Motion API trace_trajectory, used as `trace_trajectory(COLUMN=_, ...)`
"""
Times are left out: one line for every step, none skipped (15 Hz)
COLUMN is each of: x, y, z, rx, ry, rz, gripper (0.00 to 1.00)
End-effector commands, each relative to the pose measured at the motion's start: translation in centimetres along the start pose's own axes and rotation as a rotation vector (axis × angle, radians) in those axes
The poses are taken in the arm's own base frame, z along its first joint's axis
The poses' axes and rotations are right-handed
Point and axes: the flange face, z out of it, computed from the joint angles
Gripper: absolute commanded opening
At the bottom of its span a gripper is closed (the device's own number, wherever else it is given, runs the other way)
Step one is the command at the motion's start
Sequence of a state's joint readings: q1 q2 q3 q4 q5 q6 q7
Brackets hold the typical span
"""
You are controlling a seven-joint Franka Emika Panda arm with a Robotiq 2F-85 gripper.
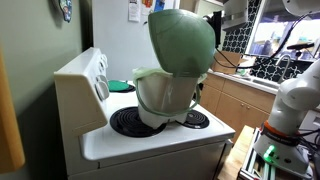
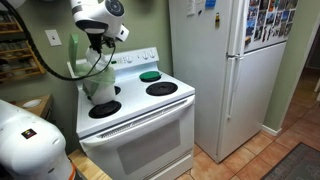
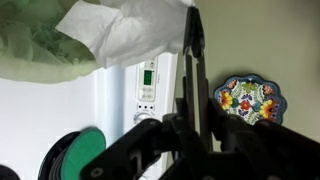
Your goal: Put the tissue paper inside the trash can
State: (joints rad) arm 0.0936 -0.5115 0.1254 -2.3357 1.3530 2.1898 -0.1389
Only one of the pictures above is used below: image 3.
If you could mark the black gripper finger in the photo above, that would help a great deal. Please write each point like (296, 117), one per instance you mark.
(188, 67)
(202, 84)

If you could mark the white tissue paper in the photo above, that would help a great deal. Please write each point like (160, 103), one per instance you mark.
(127, 32)

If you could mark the green trash bag liner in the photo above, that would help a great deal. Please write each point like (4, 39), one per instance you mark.
(33, 50)

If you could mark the white electric stove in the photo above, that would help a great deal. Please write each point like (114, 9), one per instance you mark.
(33, 117)

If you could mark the green round pad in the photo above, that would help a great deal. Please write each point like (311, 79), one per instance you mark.
(83, 149)

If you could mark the black coil burner front right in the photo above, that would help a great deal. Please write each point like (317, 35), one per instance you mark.
(7, 173)

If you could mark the colourful floral wall plate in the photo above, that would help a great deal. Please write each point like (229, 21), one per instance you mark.
(251, 97)

